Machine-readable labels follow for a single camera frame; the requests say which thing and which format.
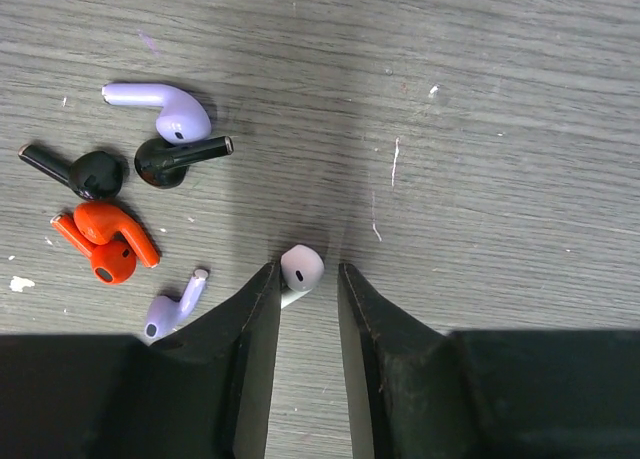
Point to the orange earbud upper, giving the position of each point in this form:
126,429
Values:
100,222

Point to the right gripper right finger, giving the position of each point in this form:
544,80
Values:
404,383

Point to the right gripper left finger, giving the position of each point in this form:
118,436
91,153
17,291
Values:
216,379

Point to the purple earbud upper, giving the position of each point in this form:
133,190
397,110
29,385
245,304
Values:
181,120

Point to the black earbud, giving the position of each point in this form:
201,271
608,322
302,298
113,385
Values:
94,176
164,165

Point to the purple earbud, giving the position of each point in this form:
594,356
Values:
165,313
181,120

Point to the black earbud right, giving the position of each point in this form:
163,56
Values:
164,165

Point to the orange earbud lower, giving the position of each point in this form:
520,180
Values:
112,263

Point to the white earbud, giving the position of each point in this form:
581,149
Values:
302,268

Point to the orange earbud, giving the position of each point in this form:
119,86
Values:
112,263
100,222

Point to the black earbud left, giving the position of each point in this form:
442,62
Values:
94,176

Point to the purple earbud lower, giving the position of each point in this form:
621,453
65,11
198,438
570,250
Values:
165,313

